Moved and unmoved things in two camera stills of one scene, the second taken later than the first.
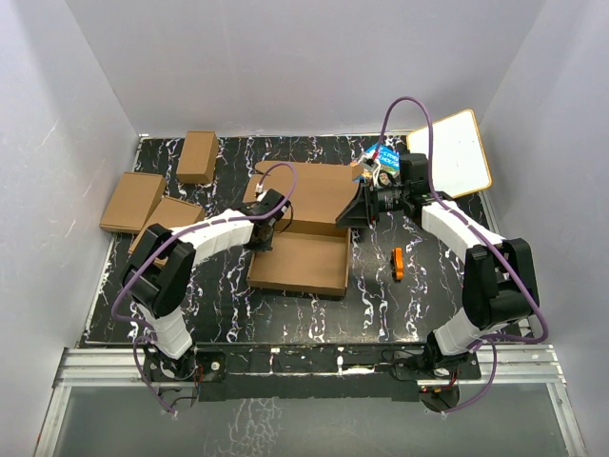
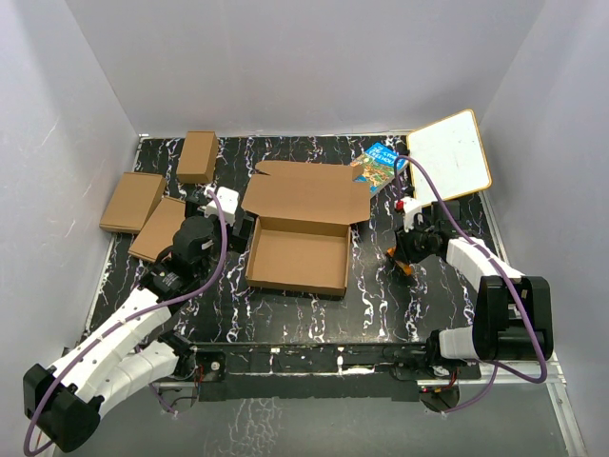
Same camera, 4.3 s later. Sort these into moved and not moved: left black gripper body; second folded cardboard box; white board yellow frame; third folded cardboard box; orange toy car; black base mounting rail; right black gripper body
Moved: orange toy car; left black gripper body; right black gripper body
Not moved: second folded cardboard box; third folded cardboard box; white board yellow frame; black base mounting rail
